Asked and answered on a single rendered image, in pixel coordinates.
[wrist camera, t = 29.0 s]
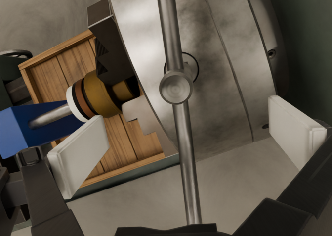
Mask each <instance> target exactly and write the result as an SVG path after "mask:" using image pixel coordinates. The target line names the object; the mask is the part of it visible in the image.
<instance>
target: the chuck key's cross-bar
mask: <svg viewBox="0 0 332 236"><path fill-rule="evenodd" d="M157 1H158V8H159V15H160V22H161V29H162V36H163V42H164V49H165V56H166V66H167V71H170V70H173V69H183V70H184V64H183V56H182V48H181V40H180V32H179V25H178V16H177V8H176V0H157ZM172 107H173V114H174V121H175V128H176V135H177V143H178V151H179V160H180V169H181V177H182V186H183V195H184V203H185V212H186V221H187V225H190V224H202V216H201V207H200V198H199V190H198V181H197V172H196V163H195V154H194V145H193V137H192V128H191V120H190V112H189V104H188V101H186V102H185V103H183V104H180V105H172Z"/></svg>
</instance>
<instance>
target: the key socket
mask: <svg viewBox="0 0 332 236"><path fill-rule="evenodd" d="M182 56H183V62H188V65H189V66H190V67H191V69H192V72H193V82H194V81H195V79H196V77H197V75H198V70H199V69H198V63H197V61H196V59H195V58H194V57H193V56H192V55H190V54H188V53H186V52H182ZM166 72H167V66H166V64H165V73H166Z"/></svg>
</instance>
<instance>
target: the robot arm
mask: <svg viewBox="0 0 332 236"><path fill-rule="evenodd" d="M268 112H269V133H270V134H271V136H272V137H273V138H274V139H275V141H276V142H277V143H278V144H279V146H280V147H281V148H282V149H283V151H284V152H285V153H286V154H287V156H288V157H289V158H290V159H291V161H292V162H293V163H294V164H295V166H296V167H297V168H298V169H299V173H298V174H297V175H296V176H295V178H294V179H293V180H292V181H291V182H290V184H289V185H288V186H287V187H286V188H285V190H284V191H283V192H282V193H281V194H280V196H279V197H278V198H277V199H276V200H273V199H270V198H265V199H263V200H262V201H261V203H260V204H259V205H258V206H257V207H256V208H255V209H254V210H253V211H252V213H251V214H250V215H249V216H248V217H247V218H246V219H245V220H244V222H243V223H242V224H241V225H240V226H239V227H238V228H237V229H236V230H235V232H234V233H233V234H232V235H230V234H227V233H224V232H219V231H217V226H216V223H210V224H190V225H186V226H182V227H178V228H173V229H169V230H158V229H153V228H147V227H118V228H117V230H116V233H115V235H114V236H332V126H330V125H328V124H327V123H325V122H324V121H321V120H318V119H311V118H310V117H308V116H307V115H305V114H304V113H303V112H301V111H300V110H298V109H297V108H295V107H294V106H292V105H291V104H289V103H288V102H286V101H285V100H283V99H282V98H281V97H279V96H278V95H272V96H270V97H269V98H268ZM109 147H110V146H109V142H108V137H107V133H106V128H105V124H104V119H103V116H101V115H95V116H94V117H92V118H91V119H90V120H89V121H87V122H86V123H85V124H84V125H82V126H81V127H80V128H78V129H77V130H76V131H75V132H73V133H72V134H71V135H70V136H68V137H67V138H66V139H65V140H63V141H62V142H61V143H60V144H59V145H57V146H56V147H55V148H54V149H52V150H51V151H50V152H49V153H48V154H47V156H46V157H44V156H43V153H42V149H41V147H40V146H32V147H28V148H25V149H23V150H21V151H19V152H17V153H16V157H17V160H18V163H19V166H20V170H21V171H19V172H14V173H10V174H9V172H8V170H7V168H6V167H0V236H11V233H12V230H13V227H14V224H15V221H16V219H17V216H18V213H19V210H20V205H24V204H28V209H29V214H30V219H31V223H32V227H30V228H31V234H32V236H85V235H84V233H83V231H82V229H81V227H80V225H79V224H78V222H77V220H76V218H75V216H74V214H73V212H72V210H71V209H69V208H68V206H67V204H66V202H65V199H71V198H72V196H73V195H74V194H75V192H76V191H77V190H78V188H79V187H80V186H81V185H82V183H83V182H84V181H85V179H86V178H87V177H88V175H89V174H90V173H91V171H92V170H93V169H94V167H95V166H96V165H97V163H98V162H99V161H100V159H101V158H102V157H103V155H104V154H105V153H106V151H107V150H108V149H109Z"/></svg>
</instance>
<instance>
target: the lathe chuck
mask: <svg viewBox="0 0 332 236"><path fill-rule="evenodd" d="M109 2H110V6H111V10H112V13H113V17H114V20H115V23H116V26H117V29H118V32H119V35H120V38H121V41H122V43H123V46H124V49H125V51H126V54H127V56H128V59H129V61H130V64H131V66H132V69H133V71H134V73H135V75H136V78H137V80H138V82H139V84H140V86H141V89H142V91H143V93H144V95H145V97H146V99H147V101H148V103H149V105H150V107H151V109H152V111H153V113H154V115H155V117H156V118H157V120H158V122H159V124H160V125H161V127H162V129H163V130H164V132H165V134H166V135H167V137H168V138H169V140H170V141H171V143H172V144H173V146H174V147H175V148H176V149H177V151H178V143H177V135H176V128H175V121H174V114H173V107H172V104H169V103H167V102H166V101H164V100H163V98H162V97H161V95H160V92H159V85H160V81H161V79H162V78H163V76H164V75H165V64H166V56H165V49H164V42H163V36H162V29H161V22H160V15H159V8H158V1H157V0H109ZM176 8H177V16H178V25H179V32H180V40H181V48H182V52H186V53H188V54H190V55H192V56H193V57H194V58H195V59H196V61H197V63H198V69H199V70H198V75H197V77H196V79H195V81H194V82H193V92H192V95H191V97H190V98H189V99H188V104H189V112H190V120H191V128H192V137H193V145H194V154H195V162H198V161H201V160H204V159H207V158H210V157H213V156H216V155H219V154H222V153H225V152H228V151H231V150H234V149H237V148H239V147H242V146H245V145H248V144H251V143H252V142H253V136H252V131H251V127H250V123H249V119H248V116H247V112H246V109H245V106H244V103H243V100H242V97H241V94H240V91H239V88H238V85H237V82H236V79H235V76H234V73H233V70H232V67H231V65H230V62H229V59H228V56H227V54H226V51H225V48H224V46H223V43H222V40H221V38H220V35H219V32H218V30H217V27H216V24H215V22H214V19H213V17H212V14H211V12H210V9H209V7H208V4H207V1H206V0H176ZM178 152H179V151H178Z"/></svg>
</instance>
